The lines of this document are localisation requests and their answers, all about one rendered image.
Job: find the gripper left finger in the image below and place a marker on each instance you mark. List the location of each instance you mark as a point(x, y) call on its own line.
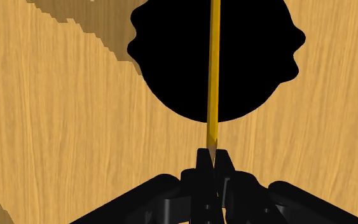
point(166, 198)

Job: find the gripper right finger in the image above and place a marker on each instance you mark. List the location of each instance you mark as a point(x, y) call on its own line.
point(259, 201)

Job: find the yellow pencil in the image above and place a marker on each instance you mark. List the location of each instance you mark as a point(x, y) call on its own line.
point(213, 68)

